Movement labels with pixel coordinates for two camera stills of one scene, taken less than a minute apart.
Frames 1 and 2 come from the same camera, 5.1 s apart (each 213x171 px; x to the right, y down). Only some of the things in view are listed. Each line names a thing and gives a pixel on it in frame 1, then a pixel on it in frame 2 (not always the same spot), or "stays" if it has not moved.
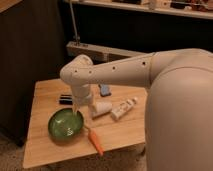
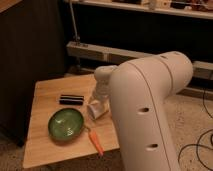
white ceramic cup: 100,108 stays
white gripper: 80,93 to 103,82
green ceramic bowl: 65,126 stays
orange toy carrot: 94,140 stays
